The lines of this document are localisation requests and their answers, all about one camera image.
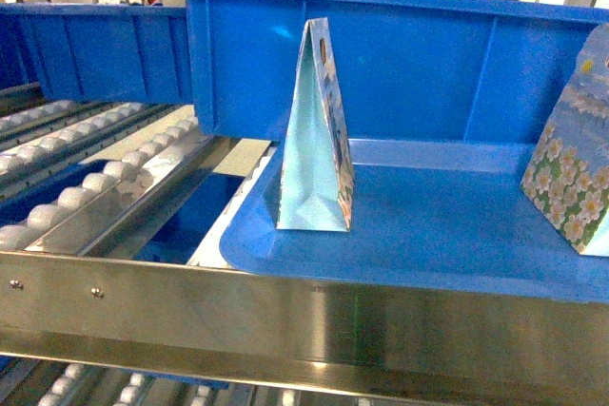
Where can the blue bin on left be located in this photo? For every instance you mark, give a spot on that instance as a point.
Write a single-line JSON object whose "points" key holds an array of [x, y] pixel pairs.
{"points": [[103, 53]]}

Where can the steel rack front rail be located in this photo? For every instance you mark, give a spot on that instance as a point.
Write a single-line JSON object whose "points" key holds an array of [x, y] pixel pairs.
{"points": [[334, 337]]}

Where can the flower gift bag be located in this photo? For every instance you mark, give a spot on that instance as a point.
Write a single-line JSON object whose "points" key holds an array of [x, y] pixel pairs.
{"points": [[317, 177], [567, 176]]}

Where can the large blue bin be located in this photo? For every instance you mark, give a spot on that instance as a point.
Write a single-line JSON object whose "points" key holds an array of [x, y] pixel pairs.
{"points": [[466, 70]]}

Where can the blue shallow tray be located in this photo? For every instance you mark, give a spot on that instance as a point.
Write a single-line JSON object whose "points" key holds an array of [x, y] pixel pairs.
{"points": [[442, 215]]}

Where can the white roller conveyor track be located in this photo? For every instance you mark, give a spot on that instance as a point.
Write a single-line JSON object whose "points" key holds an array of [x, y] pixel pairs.
{"points": [[44, 217]]}

